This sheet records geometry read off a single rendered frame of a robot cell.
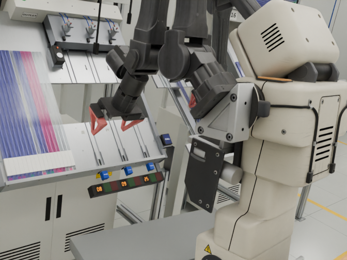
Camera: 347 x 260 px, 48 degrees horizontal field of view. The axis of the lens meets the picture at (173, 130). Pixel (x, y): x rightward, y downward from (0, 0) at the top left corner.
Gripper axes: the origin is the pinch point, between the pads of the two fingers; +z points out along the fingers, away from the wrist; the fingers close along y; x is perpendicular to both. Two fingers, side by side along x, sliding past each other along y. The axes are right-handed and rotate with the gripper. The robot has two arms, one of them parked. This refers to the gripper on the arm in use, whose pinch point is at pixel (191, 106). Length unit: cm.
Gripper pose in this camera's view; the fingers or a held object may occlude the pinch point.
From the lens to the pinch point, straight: 181.6
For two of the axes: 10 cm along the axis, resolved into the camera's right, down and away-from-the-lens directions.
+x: 4.1, 8.5, -3.2
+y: -7.2, 0.9, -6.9
